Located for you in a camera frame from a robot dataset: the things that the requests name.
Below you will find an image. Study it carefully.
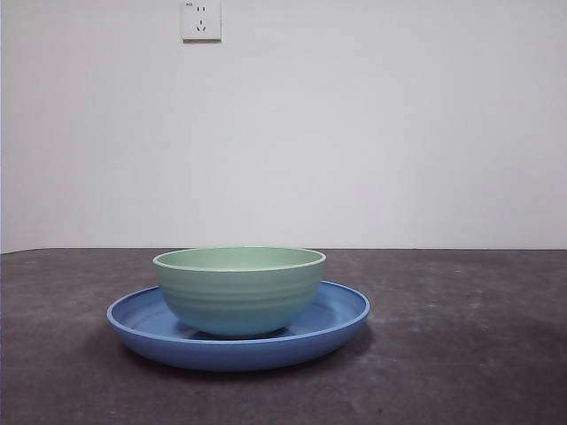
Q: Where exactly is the blue round plate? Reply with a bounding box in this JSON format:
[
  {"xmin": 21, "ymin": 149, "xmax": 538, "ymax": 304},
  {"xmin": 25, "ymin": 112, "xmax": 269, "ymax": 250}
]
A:
[{"xmin": 105, "ymin": 279, "xmax": 371, "ymax": 372}]

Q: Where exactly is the green ribbed bowl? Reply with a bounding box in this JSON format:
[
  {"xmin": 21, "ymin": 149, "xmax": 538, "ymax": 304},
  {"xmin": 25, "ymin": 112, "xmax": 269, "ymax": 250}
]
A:
[{"xmin": 152, "ymin": 246, "xmax": 328, "ymax": 336}]

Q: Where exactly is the white wall socket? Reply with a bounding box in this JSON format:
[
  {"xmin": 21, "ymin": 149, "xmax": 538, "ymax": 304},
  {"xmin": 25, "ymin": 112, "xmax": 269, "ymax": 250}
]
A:
[{"xmin": 182, "ymin": 0, "xmax": 222, "ymax": 44}]

